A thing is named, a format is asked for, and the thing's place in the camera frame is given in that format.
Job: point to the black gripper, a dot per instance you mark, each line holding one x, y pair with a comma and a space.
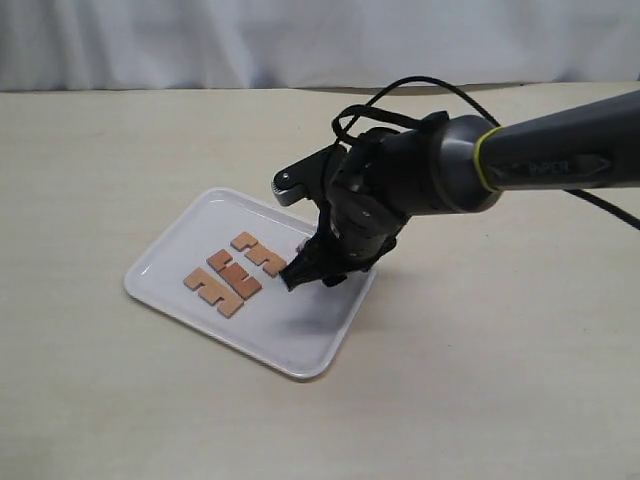
359, 221

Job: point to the wooden notched puzzle piece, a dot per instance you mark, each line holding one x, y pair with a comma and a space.
258, 254
245, 285
213, 292

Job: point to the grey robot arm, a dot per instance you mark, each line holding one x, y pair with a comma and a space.
462, 165

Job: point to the white plastic tray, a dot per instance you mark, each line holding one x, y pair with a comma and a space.
297, 333

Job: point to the white cloth backdrop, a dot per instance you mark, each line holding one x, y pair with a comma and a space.
122, 45

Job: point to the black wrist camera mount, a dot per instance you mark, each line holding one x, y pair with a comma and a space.
307, 178

